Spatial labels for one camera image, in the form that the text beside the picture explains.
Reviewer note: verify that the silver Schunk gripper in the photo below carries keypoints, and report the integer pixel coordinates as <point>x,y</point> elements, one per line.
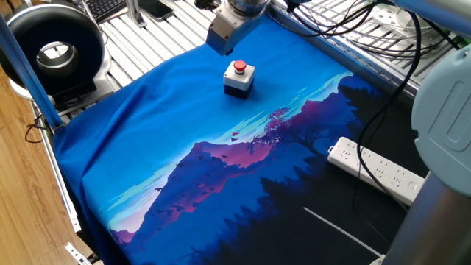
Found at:
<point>228,31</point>

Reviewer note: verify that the red push button box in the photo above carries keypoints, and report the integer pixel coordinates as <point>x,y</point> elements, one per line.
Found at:
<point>237,82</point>

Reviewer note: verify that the silver UR5 robot arm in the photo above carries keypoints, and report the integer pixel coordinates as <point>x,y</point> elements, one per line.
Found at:
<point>449,129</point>

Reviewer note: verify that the black round object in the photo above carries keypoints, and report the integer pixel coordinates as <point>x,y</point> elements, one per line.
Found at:
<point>208,3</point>

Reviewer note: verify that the black smartphone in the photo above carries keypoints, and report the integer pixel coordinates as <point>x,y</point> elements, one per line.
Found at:
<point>156,8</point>

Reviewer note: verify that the blue mountain print cloth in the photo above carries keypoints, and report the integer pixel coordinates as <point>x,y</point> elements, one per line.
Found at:
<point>165,110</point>

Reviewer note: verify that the black keyboard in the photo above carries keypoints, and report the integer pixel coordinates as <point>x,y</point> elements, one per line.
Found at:
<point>103,7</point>

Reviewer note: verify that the white power strip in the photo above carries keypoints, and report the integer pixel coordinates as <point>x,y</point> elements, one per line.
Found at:
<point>386,174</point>

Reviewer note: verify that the silver table edge profile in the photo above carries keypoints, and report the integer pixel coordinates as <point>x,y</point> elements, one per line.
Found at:
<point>62,184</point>

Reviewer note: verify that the aluminium post with bracket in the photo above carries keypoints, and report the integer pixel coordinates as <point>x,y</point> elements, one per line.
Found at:
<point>134,13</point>

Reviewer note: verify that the grey aluminium frame rail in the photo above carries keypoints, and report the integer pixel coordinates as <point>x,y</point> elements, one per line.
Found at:
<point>349,57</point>

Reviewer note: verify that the silver round base plate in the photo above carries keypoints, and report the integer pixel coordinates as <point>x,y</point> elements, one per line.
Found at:
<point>388,18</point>

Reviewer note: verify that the blue frame post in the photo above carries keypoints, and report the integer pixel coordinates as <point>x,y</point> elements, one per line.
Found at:
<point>29,73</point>

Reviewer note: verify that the white metal bracket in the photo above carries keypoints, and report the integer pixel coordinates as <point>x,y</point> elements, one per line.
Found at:
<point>75,254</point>

